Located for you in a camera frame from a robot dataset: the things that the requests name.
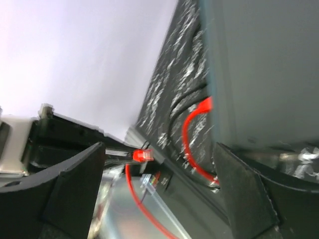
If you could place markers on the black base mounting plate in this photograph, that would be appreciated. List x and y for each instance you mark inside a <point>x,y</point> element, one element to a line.
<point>194,210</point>

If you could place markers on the grey network switch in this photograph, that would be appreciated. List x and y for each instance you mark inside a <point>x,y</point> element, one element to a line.
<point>263,62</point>

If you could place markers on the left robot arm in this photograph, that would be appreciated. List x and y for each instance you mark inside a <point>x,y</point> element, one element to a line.
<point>29,145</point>

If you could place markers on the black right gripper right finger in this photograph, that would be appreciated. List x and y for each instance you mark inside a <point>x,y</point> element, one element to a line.
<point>262,203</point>

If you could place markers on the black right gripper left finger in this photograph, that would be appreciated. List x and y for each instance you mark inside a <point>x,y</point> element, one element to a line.
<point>57,202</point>

